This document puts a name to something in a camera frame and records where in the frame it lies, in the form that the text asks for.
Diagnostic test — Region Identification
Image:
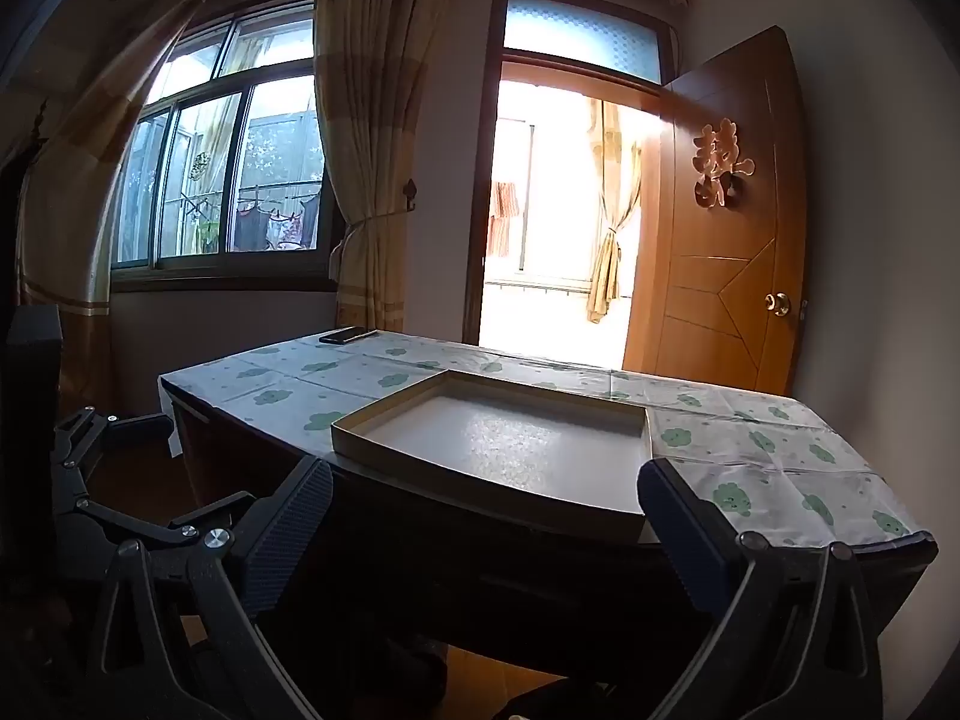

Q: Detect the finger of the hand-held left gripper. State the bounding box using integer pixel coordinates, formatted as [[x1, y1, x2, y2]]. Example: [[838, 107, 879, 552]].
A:
[[49, 406, 175, 500], [56, 491, 257, 563]]

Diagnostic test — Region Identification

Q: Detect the cloud print tablecloth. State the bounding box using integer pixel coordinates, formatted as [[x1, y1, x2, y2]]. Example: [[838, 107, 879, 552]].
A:
[[157, 330, 927, 548]]

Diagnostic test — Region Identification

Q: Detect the dark cabinet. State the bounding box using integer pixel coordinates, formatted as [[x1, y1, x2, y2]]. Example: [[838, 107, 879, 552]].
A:
[[4, 304, 62, 406]]

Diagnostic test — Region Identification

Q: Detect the frosted transom window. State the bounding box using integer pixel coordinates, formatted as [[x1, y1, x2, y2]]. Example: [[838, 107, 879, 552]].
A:
[[504, 0, 662, 83]]

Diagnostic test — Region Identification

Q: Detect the gold door ornament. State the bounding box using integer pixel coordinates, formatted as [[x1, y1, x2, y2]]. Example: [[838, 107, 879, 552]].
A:
[[690, 117, 757, 209]]

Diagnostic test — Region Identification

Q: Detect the brown wooden door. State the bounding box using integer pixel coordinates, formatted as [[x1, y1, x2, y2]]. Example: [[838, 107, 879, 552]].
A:
[[622, 25, 809, 397]]

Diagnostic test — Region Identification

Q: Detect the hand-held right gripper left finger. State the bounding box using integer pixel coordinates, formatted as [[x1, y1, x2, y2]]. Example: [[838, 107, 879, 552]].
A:
[[82, 456, 338, 720]]

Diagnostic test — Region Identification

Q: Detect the orange hanging towel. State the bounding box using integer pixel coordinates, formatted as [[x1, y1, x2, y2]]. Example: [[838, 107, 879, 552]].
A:
[[487, 180, 521, 260]]

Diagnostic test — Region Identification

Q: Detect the sliding glass window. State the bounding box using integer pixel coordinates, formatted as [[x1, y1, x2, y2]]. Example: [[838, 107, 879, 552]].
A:
[[111, 0, 338, 278]]

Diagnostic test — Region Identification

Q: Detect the yellow balcony curtain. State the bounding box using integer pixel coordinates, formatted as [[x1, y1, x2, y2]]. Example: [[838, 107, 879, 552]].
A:
[[585, 97, 644, 325]]

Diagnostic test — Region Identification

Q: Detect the shallow cardboard tray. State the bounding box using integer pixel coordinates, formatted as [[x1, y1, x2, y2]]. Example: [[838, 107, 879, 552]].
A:
[[331, 369, 652, 541]]

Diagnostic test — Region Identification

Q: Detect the brown door frame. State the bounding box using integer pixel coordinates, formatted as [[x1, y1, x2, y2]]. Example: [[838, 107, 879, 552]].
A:
[[461, 0, 680, 346]]

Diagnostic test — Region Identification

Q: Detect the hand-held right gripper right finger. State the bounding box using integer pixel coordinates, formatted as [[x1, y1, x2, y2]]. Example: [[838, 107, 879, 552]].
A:
[[637, 457, 893, 720]]

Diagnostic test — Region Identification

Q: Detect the yellow checked curtain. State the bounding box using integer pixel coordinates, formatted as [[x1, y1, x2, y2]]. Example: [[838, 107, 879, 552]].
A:
[[15, 0, 218, 316], [313, 0, 462, 335]]

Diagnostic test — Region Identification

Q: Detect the hanging laundry outside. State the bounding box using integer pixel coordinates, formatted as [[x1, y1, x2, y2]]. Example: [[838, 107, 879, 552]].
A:
[[236, 191, 320, 250]]

